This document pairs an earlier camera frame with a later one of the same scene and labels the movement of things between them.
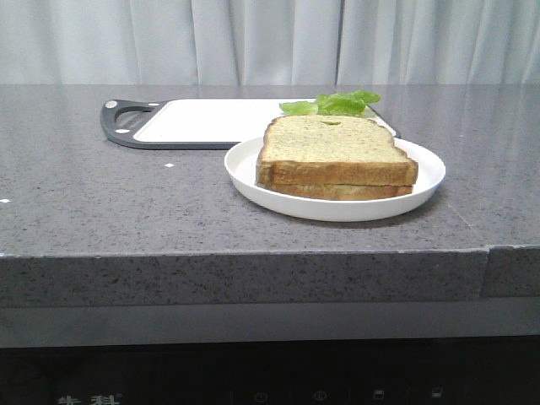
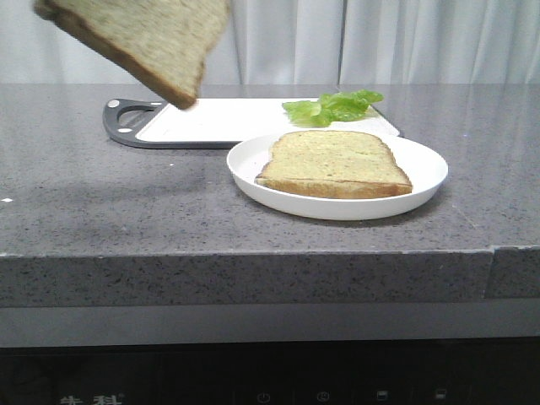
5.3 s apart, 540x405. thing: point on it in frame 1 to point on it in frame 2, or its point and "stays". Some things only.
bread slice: (315, 149) to (162, 45)
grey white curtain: (269, 42) stays
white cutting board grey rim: (191, 123) stays
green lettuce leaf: (353, 103) stays
